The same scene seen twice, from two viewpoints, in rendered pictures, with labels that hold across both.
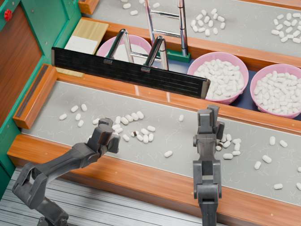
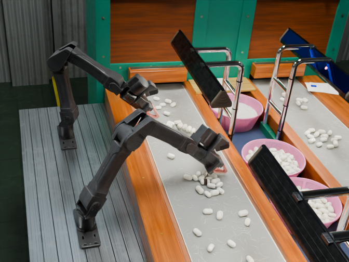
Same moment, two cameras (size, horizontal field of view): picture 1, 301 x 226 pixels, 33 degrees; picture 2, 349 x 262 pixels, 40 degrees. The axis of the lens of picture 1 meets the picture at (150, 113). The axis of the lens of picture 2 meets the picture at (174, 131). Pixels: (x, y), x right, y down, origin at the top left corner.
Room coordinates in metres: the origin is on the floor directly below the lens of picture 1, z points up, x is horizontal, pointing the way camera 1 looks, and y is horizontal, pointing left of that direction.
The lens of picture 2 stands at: (-0.12, -1.17, 1.86)
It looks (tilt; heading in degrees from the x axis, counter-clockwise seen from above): 32 degrees down; 45
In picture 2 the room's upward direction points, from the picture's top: 5 degrees clockwise
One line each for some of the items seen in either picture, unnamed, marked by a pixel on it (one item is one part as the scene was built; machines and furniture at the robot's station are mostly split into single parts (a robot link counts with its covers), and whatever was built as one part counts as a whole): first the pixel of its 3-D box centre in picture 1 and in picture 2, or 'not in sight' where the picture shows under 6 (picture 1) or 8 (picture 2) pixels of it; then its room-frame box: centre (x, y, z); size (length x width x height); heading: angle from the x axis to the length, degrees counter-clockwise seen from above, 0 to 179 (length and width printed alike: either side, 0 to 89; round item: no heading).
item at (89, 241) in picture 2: not in sight; (86, 219); (0.56, -0.11, 0.71); 0.20 x 0.07 x 0.08; 65
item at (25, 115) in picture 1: (36, 95); (157, 74); (1.39, 0.47, 0.83); 0.30 x 0.06 x 0.07; 152
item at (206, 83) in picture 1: (127, 68); (198, 64); (1.23, 0.05, 1.08); 0.62 x 0.08 x 0.07; 62
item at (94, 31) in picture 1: (81, 47); (222, 85); (1.66, 0.26, 0.77); 0.33 x 0.15 x 0.01; 152
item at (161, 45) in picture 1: (141, 80); (212, 101); (1.30, 0.01, 0.90); 0.20 x 0.19 x 0.45; 62
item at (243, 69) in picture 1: (217, 81); (271, 165); (1.35, -0.32, 0.72); 0.27 x 0.27 x 0.10
